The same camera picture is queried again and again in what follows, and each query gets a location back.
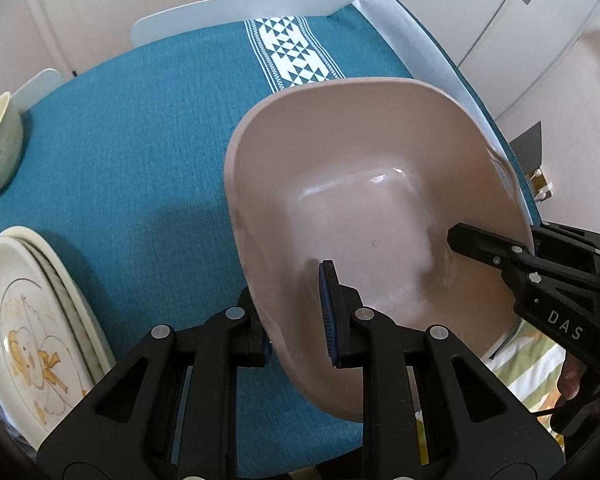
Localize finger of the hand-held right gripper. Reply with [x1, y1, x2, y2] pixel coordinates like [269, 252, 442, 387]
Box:
[446, 221, 542, 302]
[531, 221, 600, 289]

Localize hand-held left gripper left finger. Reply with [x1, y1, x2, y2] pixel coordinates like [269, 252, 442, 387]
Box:
[36, 287, 273, 480]

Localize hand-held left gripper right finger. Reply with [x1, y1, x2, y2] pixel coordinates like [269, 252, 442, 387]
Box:
[317, 259, 566, 480]

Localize pink square plastic bowl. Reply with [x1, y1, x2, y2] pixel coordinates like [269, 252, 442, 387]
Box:
[223, 76, 536, 422]

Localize yellow duck print plate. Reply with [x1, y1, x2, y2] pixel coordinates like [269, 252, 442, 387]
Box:
[2, 225, 117, 381]

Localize white duck print plate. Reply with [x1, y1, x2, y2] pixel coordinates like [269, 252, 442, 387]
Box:
[0, 235, 99, 453]

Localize cream ceramic bowl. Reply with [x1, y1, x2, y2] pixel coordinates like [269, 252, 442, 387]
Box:
[0, 91, 25, 196]

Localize person's right hand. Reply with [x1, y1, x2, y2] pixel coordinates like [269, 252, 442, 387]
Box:
[555, 355, 589, 402]

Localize green striped cloth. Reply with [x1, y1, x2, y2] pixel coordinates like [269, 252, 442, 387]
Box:
[482, 317, 568, 461]

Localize dark grey cardboard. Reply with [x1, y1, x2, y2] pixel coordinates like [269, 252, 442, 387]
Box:
[510, 122, 548, 173]

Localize teal tablecloth with patterned stripe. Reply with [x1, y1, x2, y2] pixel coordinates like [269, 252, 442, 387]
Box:
[0, 2, 543, 478]

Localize white wardrobe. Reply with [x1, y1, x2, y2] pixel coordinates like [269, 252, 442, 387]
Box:
[307, 0, 600, 121]

